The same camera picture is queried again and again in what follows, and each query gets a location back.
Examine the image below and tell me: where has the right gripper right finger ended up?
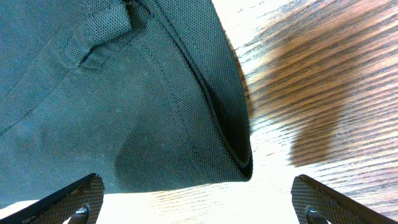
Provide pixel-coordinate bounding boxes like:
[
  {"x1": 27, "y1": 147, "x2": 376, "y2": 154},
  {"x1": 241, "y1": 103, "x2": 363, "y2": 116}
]
[{"x1": 290, "y1": 174, "x2": 397, "y2": 224}]

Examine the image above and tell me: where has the black polo shirt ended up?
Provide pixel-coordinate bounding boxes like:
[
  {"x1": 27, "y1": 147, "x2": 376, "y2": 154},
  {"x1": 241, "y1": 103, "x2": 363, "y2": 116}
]
[{"x1": 1, "y1": 0, "x2": 253, "y2": 206}]

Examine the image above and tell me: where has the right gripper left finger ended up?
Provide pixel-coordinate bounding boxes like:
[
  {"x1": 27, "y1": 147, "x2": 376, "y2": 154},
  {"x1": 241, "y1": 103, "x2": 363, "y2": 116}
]
[{"x1": 1, "y1": 173, "x2": 104, "y2": 224}]

